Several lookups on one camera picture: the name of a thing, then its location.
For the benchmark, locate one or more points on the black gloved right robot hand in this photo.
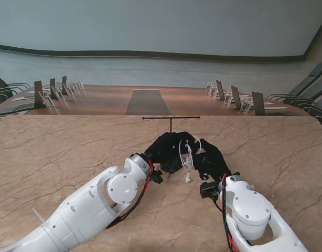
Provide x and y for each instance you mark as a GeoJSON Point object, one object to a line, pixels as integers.
{"type": "Point", "coordinates": [213, 162]}

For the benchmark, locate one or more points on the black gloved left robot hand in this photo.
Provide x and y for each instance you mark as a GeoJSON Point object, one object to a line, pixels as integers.
{"type": "Point", "coordinates": [166, 147]}

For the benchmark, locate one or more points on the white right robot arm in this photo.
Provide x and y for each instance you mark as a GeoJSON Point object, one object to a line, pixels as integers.
{"type": "Point", "coordinates": [250, 215]}

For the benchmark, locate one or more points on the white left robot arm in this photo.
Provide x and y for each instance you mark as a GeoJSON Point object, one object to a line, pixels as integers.
{"type": "Point", "coordinates": [85, 207]}

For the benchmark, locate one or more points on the black T-bar rack marble base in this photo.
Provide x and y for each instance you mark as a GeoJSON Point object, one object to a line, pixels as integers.
{"type": "Point", "coordinates": [172, 166]}

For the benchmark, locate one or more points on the printed conference room backdrop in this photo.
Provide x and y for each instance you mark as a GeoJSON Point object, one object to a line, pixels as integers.
{"type": "Point", "coordinates": [161, 39]}

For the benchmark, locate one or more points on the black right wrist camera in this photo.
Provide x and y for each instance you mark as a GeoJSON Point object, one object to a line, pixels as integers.
{"type": "Point", "coordinates": [208, 190]}

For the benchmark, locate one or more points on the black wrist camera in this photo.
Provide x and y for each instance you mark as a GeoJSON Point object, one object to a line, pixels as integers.
{"type": "Point", "coordinates": [157, 177]}
{"type": "Point", "coordinates": [208, 190]}

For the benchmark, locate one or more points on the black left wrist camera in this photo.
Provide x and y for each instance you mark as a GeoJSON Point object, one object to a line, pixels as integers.
{"type": "Point", "coordinates": [157, 177]}

